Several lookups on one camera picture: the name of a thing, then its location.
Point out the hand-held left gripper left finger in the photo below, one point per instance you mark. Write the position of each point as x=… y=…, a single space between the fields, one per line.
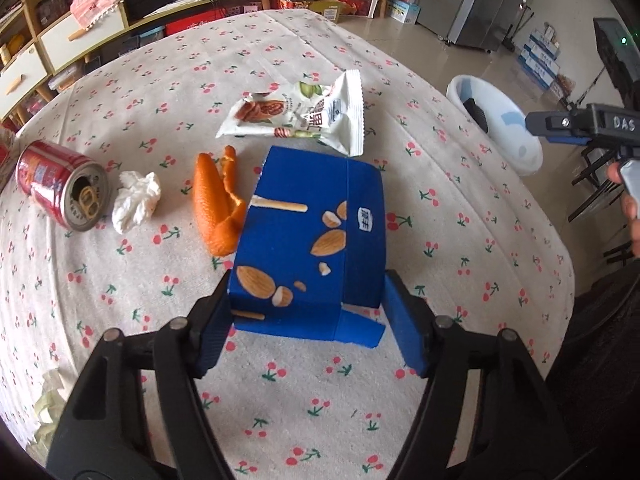
x=215 y=327

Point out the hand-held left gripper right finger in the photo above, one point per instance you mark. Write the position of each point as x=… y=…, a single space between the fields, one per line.
x=405 y=330

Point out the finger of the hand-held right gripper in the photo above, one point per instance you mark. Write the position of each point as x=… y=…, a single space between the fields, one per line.
x=555 y=121
x=570 y=137

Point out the white plastic bin blue print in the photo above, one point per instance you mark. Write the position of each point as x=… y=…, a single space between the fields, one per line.
x=505 y=110

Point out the blue almond snack box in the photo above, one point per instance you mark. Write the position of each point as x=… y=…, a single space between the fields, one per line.
x=300 y=240

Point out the orange peel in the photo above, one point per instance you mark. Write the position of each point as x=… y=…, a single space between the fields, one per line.
x=212 y=200

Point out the white tissue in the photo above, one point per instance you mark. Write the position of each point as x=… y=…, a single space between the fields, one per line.
x=135 y=200

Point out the cream tissue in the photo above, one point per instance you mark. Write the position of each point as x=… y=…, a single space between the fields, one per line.
x=50 y=405

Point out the red drink can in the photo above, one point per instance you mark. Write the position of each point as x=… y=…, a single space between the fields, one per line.
x=45 y=175

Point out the white nut snack wrapper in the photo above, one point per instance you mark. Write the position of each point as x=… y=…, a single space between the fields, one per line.
x=325 y=115

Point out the person's right hand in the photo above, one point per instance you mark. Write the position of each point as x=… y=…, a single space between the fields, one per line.
x=634 y=220

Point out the stack of blue white cartons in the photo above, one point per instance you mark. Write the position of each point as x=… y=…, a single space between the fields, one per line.
x=542 y=60

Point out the mop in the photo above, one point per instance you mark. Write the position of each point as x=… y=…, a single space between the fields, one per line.
x=512 y=35

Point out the cherry print tablecloth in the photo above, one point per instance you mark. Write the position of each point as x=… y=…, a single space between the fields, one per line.
x=320 y=420

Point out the grey refrigerator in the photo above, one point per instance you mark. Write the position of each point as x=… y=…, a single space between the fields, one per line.
x=475 y=0

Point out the blue and white box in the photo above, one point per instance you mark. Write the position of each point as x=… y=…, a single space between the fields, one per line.
x=404 y=10

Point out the person's dark clothing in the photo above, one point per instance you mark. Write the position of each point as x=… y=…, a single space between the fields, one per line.
x=605 y=360

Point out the red box in clear bin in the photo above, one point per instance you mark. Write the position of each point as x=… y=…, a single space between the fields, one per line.
x=360 y=4

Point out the plastic jar red label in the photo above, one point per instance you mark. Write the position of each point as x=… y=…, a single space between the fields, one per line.
x=6 y=157

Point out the red gift carton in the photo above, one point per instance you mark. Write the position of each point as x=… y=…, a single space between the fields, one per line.
x=190 y=22

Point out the white cabinet drawer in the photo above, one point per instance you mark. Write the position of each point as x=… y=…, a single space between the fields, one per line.
x=22 y=80
x=65 y=42

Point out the wooden cabinet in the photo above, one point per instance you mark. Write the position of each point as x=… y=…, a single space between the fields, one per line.
x=30 y=20

